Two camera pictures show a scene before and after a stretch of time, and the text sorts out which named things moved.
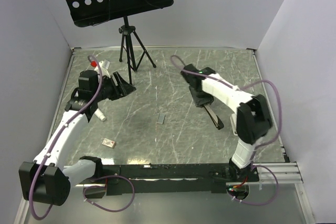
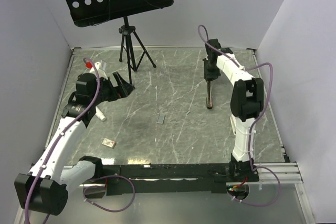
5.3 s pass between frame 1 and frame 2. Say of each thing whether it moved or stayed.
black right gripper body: moved
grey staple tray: stayed
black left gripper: stayed
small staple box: stayed
